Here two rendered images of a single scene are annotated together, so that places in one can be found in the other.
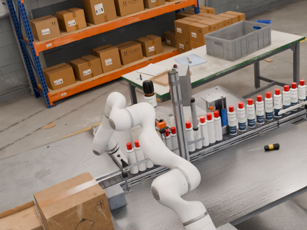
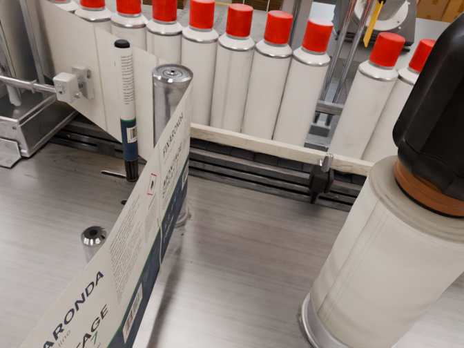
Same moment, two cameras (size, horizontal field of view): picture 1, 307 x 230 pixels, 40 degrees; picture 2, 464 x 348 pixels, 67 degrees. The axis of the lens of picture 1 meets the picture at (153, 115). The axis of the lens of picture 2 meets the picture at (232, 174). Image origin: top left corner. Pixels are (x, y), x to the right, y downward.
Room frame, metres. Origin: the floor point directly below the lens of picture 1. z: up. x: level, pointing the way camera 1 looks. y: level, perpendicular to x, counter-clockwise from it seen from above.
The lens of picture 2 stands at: (2.72, 0.09, 1.21)
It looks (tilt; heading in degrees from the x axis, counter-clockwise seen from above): 39 degrees down; 207
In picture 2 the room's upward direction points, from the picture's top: 9 degrees clockwise
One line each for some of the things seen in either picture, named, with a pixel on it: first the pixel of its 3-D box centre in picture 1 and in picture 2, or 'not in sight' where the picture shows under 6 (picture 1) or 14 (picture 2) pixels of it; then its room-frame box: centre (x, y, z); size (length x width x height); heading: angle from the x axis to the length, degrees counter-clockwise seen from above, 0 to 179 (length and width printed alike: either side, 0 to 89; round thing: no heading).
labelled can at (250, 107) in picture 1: (251, 112); not in sight; (2.49, -0.64, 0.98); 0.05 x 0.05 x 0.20
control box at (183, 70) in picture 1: (180, 85); not in sight; (2.22, -0.18, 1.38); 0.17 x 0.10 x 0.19; 166
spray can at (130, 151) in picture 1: (131, 158); not in sight; (2.17, 0.17, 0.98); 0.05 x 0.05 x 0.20
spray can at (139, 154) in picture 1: (139, 155); not in sight; (2.19, 0.12, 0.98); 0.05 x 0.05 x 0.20
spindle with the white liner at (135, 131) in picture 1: (136, 125); (411, 225); (2.49, 0.12, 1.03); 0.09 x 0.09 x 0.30
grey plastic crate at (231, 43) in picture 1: (238, 39); not in sight; (4.27, -1.01, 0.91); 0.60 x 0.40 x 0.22; 122
